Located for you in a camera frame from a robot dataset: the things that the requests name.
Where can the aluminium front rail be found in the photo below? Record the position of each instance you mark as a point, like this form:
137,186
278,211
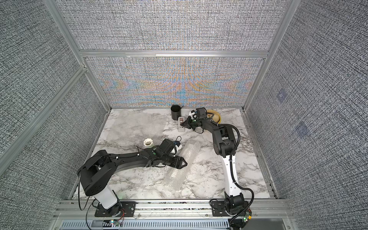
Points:
177,214

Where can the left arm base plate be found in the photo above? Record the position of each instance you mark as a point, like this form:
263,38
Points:
122,208

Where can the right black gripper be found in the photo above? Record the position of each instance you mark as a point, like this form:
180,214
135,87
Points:
187,124

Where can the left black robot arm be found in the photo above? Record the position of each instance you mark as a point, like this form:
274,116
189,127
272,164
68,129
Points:
97,171

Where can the black cup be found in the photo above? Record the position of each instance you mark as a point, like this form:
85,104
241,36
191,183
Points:
176,111

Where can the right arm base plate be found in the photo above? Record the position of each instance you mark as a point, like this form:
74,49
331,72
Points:
219,208

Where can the tall white ribbed vase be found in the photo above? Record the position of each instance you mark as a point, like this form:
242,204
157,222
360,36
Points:
176,177

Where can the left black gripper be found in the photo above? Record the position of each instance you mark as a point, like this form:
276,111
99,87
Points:
179,166

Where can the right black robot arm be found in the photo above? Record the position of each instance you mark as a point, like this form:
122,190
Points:
226,139

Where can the yellow steamer basket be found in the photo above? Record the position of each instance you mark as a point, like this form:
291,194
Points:
214,115

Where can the small white ribbed vase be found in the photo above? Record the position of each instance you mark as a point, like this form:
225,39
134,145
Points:
148,143

